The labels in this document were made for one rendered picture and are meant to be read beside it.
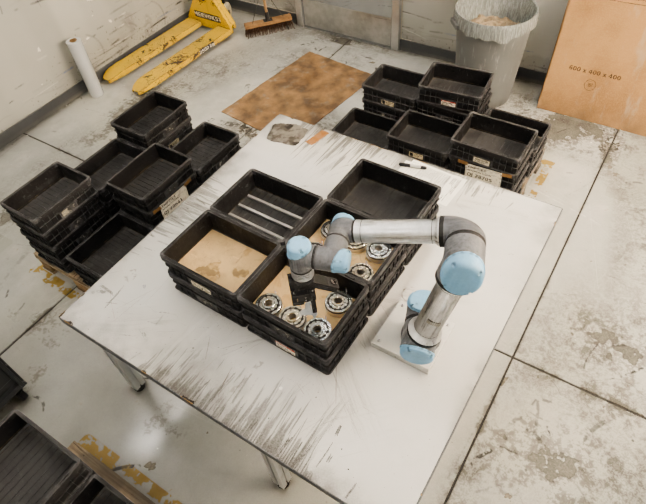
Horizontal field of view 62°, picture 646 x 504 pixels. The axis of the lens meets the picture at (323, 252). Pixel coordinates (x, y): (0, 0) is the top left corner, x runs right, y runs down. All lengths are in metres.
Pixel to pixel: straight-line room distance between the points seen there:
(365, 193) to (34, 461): 1.72
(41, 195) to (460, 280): 2.60
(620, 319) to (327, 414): 1.84
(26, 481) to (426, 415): 1.51
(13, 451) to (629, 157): 3.91
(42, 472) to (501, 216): 2.16
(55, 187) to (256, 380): 1.92
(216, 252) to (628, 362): 2.09
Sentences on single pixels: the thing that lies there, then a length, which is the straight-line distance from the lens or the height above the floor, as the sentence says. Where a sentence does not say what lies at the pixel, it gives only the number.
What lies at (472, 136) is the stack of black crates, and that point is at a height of 0.49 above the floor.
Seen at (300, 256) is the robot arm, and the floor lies 1.28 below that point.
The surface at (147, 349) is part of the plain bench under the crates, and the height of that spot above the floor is 0.70.
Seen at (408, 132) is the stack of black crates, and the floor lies 0.38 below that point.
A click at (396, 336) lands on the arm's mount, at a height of 0.73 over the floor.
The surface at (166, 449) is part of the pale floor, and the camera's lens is 2.84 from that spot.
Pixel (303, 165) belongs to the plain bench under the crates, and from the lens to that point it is 2.81.
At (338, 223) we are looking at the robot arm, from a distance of 1.70.
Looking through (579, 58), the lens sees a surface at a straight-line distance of 4.39.
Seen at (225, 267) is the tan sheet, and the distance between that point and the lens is 2.23.
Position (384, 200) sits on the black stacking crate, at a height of 0.83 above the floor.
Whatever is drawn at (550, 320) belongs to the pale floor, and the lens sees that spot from 3.15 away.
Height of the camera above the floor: 2.51
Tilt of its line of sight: 49 degrees down
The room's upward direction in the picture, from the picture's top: 6 degrees counter-clockwise
